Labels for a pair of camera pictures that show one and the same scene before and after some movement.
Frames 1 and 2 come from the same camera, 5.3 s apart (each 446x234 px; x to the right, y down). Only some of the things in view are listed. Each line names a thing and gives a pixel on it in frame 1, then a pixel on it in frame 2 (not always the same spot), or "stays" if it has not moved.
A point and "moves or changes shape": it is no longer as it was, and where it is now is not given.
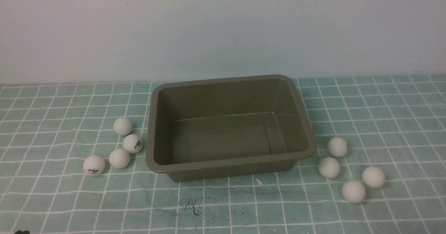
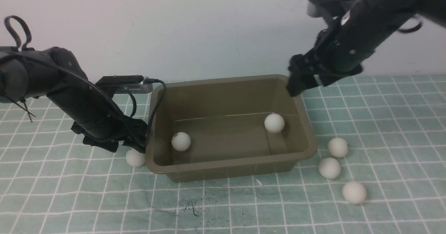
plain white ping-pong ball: (120, 158) to (134, 158)
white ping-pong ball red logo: (132, 143) moves or changes shape
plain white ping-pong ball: (329, 167) stays
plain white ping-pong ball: (338, 147) stays
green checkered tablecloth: (73, 160) stays
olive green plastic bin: (213, 128) stays
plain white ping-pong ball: (353, 192) stays
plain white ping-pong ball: (373, 177) to (274, 123)
